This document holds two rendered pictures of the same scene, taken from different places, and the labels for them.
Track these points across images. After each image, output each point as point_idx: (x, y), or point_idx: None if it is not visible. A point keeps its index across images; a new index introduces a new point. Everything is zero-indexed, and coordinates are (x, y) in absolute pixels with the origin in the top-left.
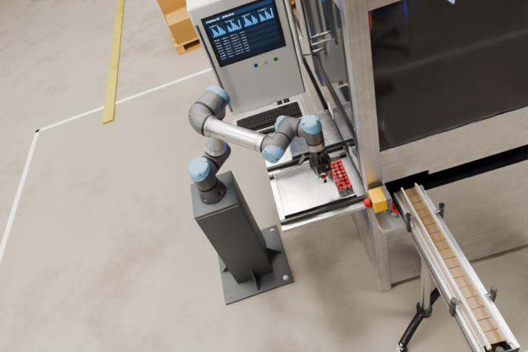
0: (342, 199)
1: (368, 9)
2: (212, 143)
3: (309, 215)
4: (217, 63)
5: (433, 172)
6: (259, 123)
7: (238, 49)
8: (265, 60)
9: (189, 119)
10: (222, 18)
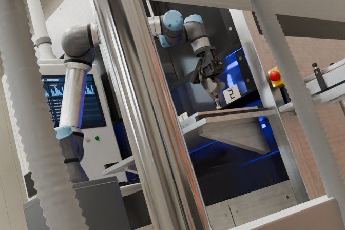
0: (247, 108)
1: None
2: (72, 108)
3: (225, 114)
4: None
5: None
6: None
7: (60, 116)
8: (87, 137)
9: (68, 31)
10: (47, 80)
